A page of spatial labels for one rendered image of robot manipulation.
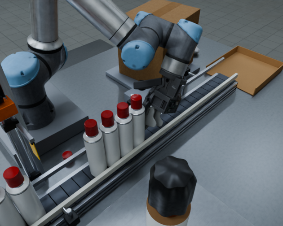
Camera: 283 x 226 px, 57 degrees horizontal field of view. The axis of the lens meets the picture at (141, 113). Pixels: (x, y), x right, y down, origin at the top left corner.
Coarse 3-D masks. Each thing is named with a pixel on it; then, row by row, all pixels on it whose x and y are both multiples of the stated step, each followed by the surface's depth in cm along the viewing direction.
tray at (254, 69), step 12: (240, 48) 142; (216, 60) 131; (228, 60) 138; (240, 60) 138; (252, 60) 138; (264, 60) 135; (276, 60) 131; (216, 72) 129; (228, 72) 129; (240, 72) 129; (252, 72) 129; (264, 72) 129; (276, 72) 125; (240, 84) 122; (252, 84) 122; (264, 84) 120
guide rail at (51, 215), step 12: (204, 96) 102; (192, 108) 97; (180, 120) 94; (156, 132) 87; (144, 144) 83; (132, 156) 81; (108, 168) 76; (96, 180) 73; (84, 192) 72; (60, 204) 68; (48, 216) 66
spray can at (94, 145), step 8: (88, 120) 67; (88, 128) 65; (96, 128) 67; (88, 136) 68; (96, 136) 68; (88, 144) 68; (96, 144) 68; (88, 152) 71; (96, 152) 70; (104, 152) 74; (88, 160) 74; (96, 160) 72; (104, 160) 75; (96, 168) 75; (104, 168) 77; (96, 176) 78
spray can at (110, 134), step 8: (104, 112) 69; (112, 112) 69; (104, 120) 68; (112, 120) 69; (104, 128) 70; (112, 128) 70; (104, 136) 71; (112, 136) 71; (104, 144) 74; (112, 144) 74; (112, 152) 76; (112, 160) 78
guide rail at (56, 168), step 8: (216, 64) 111; (200, 72) 106; (192, 80) 103; (80, 152) 75; (64, 160) 73; (72, 160) 74; (56, 168) 71; (40, 176) 69; (48, 176) 70; (32, 184) 67
